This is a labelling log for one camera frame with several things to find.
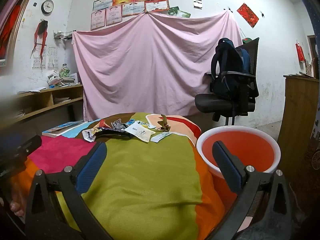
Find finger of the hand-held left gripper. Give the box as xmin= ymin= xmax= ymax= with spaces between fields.
xmin=16 ymin=135 xmax=42 ymax=157
xmin=0 ymin=133 xmax=18 ymax=153

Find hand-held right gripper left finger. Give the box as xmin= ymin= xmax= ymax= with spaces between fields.
xmin=24 ymin=141 xmax=113 ymax=240

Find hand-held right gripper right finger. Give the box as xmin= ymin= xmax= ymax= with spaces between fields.
xmin=212 ymin=140 xmax=293 ymax=240

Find red plastic bucket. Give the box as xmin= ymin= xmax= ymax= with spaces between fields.
xmin=196 ymin=126 xmax=280 ymax=205

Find white wrapper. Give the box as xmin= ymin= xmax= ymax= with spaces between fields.
xmin=82 ymin=129 xmax=97 ymax=142

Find dark purple snack wrapper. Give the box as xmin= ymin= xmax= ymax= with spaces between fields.
xmin=94 ymin=127 xmax=134 ymax=139

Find red brown snack wrapper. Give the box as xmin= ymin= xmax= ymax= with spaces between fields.
xmin=94 ymin=119 xmax=110 ymax=130

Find grey wrapper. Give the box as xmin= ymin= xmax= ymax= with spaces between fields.
xmin=110 ymin=118 xmax=128 ymax=131

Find white paper packet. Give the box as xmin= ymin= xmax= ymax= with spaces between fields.
xmin=124 ymin=122 xmax=156 ymax=142

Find leafy twig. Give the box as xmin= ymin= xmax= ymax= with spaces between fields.
xmin=156 ymin=114 xmax=172 ymax=132

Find person's left hand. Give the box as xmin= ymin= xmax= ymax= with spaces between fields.
xmin=9 ymin=177 xmax=27 ymax=217

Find blue cover book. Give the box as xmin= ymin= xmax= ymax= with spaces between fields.
xmin=42 ymin=121 xmax=88 ymax=138

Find wooden desk shelf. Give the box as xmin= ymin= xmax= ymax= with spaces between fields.
xmin=10 ymin=84 xmax=84 ymax=125

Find colourful patchwork blanket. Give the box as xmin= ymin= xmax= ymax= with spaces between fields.
xmin=15 ymin=112 xmax=238 ymax=240

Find black office chair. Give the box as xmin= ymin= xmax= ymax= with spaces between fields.
xmin=194 ymin=37 xmax=260 ymax=126

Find stack of books and papers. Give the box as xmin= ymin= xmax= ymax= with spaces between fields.
xmin=47 ymin=71 xmax=80 ymax=88

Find wooden cabinet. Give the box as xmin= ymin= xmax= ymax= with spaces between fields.
xmin=276 ymin=74 xmax=320 ymax=205

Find glass jar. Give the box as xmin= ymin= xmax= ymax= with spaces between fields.
xmin=59 ymin=64 xmax=70 ymax=78

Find dark blue backpack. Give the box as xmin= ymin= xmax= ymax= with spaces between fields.
xmin=210 ymin=38 xmax=250 ymax=100

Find red hanging scarf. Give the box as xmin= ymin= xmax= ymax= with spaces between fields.
xmin=30 ymin=19 xmax=49 ymax=62

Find red cloth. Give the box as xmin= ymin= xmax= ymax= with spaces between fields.
xmin=0 ymin=4 xmax=22 ymax=60

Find papers on cabinet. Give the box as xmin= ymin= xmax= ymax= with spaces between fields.
xmin=287 ymin=71 xmax=315 ymax=78

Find pink hanging sheet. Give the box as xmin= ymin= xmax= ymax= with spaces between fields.
xmin=72 ymin=11 xmax=244 ymax=122

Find red hanging ornament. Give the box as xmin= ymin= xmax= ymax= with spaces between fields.
xmin=295 ymin=40 xmax=307 ymax=62

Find paper wall calendar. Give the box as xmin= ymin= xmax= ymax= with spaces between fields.
xmin=32 ymin=44 xmax=58 ymax=70

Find wire wall rack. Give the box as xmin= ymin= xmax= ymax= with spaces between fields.
xmin=53 ymin=31 xmax=73 ymax=42

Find curved wooden frame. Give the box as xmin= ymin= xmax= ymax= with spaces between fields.
xmin=0 ymin=0 xmax=42 ymax=77

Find round wall clock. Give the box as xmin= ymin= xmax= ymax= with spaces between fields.
xmin=41 ymin=0 xmax=54 ymax=15

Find wooden door frame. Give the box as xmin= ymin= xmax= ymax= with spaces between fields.
xmin=307 ymin=34 xmax=320 ymax=78

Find red paper wall decoration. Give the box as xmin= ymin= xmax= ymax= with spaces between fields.
xmin=236 ymin=3 xmax=259 ymax=28

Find green wall photos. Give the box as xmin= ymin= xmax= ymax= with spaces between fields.
xmin=167 ymin=6 xmax=191 ymax=18

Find group of wall certificates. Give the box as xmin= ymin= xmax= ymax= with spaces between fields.
xmin=90 ymin=0 xmax=183 ymax=30

